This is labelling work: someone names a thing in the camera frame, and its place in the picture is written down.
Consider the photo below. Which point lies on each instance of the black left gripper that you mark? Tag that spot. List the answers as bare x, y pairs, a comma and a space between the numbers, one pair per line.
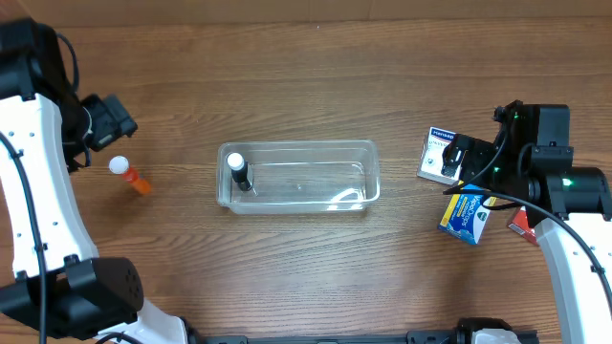
111, 124

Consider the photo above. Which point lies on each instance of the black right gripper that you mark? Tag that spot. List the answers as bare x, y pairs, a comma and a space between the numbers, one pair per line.
469, 154

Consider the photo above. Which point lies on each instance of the white plaster box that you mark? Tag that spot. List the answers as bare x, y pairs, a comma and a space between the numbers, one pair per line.
431, 163

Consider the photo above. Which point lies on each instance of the orange vitamin tube white cap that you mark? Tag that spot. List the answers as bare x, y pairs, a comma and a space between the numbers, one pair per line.
120, 165

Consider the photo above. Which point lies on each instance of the blue yellow VapoDrops box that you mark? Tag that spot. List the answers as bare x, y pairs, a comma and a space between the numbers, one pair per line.
466, 217

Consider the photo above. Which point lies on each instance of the red medicine box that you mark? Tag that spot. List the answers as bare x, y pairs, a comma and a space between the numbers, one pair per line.
519, 224

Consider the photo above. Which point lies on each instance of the dark syrup bottle white cap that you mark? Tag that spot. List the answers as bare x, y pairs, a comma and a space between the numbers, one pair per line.
240, 171

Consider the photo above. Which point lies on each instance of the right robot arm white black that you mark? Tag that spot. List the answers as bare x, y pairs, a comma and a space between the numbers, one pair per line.
530, 163

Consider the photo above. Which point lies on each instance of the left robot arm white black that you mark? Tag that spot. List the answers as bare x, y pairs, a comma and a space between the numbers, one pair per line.
62, 287

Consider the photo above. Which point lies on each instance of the clear plastic container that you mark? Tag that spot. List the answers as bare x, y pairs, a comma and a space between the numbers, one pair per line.
301, 176

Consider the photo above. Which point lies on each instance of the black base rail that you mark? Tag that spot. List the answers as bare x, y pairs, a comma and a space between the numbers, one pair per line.
468, 330

